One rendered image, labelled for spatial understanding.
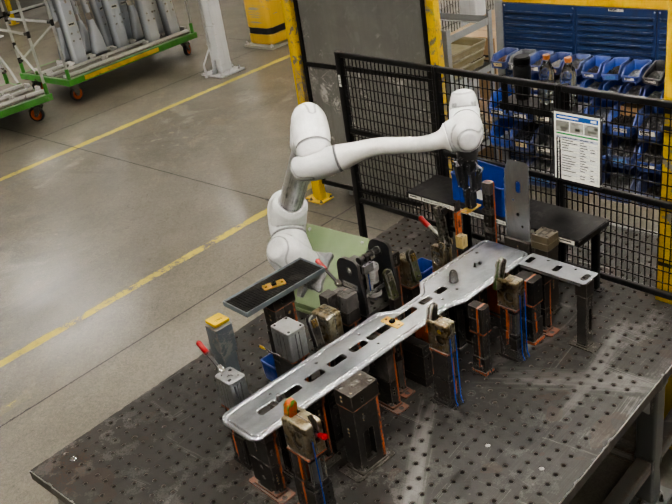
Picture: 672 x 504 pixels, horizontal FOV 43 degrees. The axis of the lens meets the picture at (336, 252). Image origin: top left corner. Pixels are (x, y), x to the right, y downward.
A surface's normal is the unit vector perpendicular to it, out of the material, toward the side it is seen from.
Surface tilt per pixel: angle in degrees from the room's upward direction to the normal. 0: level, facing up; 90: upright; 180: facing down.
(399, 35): 91
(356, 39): 92
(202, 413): 0
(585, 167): 90
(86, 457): 0
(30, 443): 0
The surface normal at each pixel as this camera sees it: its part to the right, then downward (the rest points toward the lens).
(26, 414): -0.14, -0.87
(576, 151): -0.72, 0.42
